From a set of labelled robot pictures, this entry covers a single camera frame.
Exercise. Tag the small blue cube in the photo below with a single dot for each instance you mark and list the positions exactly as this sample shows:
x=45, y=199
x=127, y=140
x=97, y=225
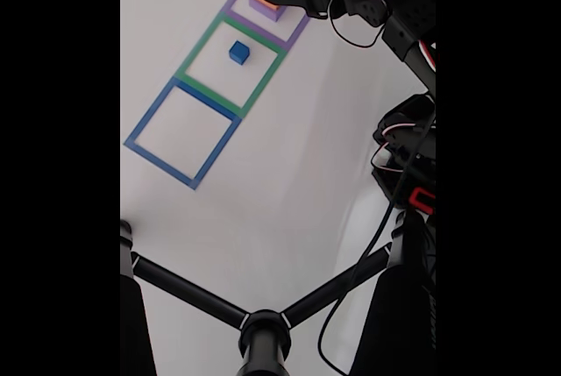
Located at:
x=239, y=52

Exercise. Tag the large purple cube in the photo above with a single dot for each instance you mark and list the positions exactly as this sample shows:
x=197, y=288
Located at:
x=263, y=12

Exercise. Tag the purple tape square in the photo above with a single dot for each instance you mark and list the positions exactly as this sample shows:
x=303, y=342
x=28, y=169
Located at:
x=300, y=25

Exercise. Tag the green tape square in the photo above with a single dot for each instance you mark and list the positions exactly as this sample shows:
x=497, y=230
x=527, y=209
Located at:
x=204, y=43

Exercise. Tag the blue tape square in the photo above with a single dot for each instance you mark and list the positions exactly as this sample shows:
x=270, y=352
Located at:
x=162, y=164

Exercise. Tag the red clamp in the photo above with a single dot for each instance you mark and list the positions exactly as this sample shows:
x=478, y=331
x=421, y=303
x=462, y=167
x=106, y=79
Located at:
x=423, y=200

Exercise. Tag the black tripod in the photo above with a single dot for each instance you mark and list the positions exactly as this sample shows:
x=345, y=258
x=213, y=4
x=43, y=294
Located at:
x=263, y=332

